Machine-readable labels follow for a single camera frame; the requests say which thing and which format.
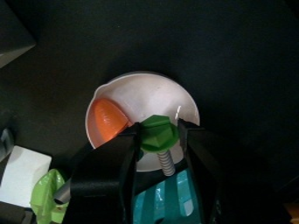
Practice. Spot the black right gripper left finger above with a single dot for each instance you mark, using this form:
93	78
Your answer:
101	175

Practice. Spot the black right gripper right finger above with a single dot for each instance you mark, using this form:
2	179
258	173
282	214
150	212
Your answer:
202	163

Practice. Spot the green toy screw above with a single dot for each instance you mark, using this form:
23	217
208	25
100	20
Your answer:
158	134

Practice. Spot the teal plastic drawer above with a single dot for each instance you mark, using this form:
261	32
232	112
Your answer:
168	201

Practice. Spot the lime green toy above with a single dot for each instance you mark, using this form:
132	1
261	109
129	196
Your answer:
45	195

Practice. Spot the orange toy piece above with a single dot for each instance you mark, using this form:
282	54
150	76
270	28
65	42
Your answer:
109	119

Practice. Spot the white box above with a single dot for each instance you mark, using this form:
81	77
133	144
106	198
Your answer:
23	175

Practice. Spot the white bowl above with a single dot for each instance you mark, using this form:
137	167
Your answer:
152	93

